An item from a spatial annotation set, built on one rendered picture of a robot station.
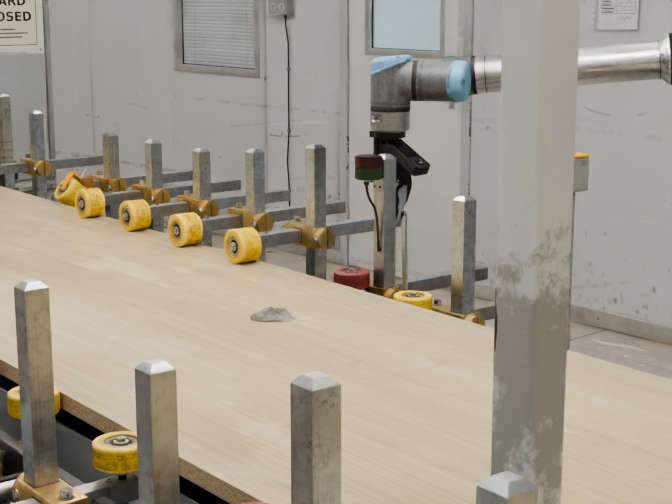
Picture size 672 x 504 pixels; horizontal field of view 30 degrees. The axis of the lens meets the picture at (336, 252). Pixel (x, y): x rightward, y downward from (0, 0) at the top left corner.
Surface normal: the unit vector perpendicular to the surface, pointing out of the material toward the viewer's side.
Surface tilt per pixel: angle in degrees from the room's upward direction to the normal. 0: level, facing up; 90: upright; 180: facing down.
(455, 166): 90
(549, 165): 90
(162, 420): 90
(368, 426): 0
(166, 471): 90
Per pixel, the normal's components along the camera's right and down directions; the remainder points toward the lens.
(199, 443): 0.00, -0.98
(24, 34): 0.62, 0.16
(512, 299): -0.78, 0.13
